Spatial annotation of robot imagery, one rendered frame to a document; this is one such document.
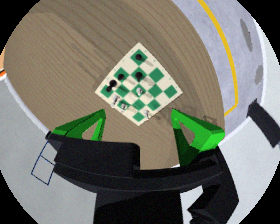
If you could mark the green and white chessboard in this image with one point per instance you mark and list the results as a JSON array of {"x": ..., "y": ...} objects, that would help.
[{"x": 158, "y": 87}]

